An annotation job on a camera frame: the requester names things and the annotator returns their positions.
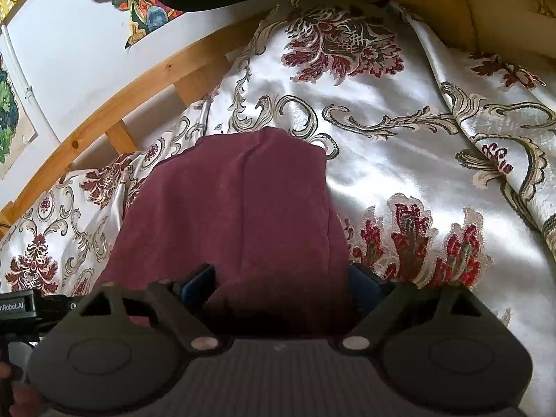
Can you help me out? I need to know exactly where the left hand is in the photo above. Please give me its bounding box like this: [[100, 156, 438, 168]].
[[8, 383, 47, 417]]

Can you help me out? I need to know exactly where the white floral bedspread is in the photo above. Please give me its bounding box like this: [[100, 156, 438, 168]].
[[1, 0, 555, 416]]

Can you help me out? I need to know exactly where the maroon small garment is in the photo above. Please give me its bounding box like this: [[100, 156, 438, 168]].
[[100, 128, 349, 333]]

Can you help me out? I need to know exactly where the wooden bed frame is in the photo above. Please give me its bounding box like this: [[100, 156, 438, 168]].
[[1, 0, 555, 234]]

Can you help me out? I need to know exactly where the green yellow cartoon poster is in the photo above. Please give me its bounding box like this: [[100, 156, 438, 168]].
[[0, 57, 37, 180]]

